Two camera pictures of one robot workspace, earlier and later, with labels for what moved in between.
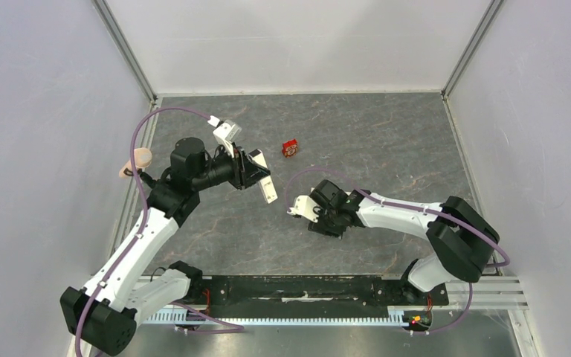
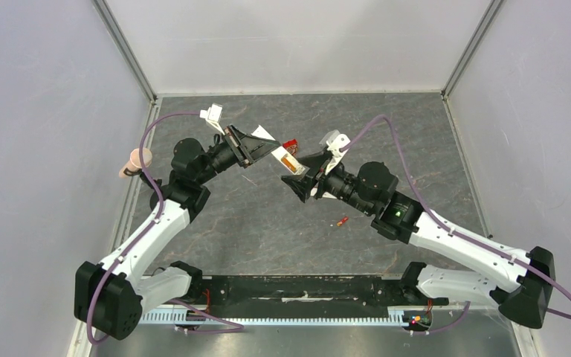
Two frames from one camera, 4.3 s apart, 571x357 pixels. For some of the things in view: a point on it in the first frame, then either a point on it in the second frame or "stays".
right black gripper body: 326,226 to 319,177
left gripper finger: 253,172 to 253,146
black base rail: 308,297 stays
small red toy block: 289,148 stays
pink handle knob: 143,158 stays
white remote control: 265,184 to 289,161
